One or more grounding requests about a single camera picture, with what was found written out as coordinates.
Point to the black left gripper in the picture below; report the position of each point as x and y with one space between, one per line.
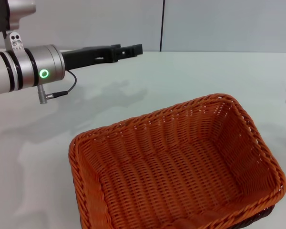
85 57

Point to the orange woven basket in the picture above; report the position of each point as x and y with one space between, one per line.
176 167

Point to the dark brown woven basket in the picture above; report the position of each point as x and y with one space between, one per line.
259 213

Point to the silver camera mount bracket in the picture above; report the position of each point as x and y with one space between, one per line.
15 43

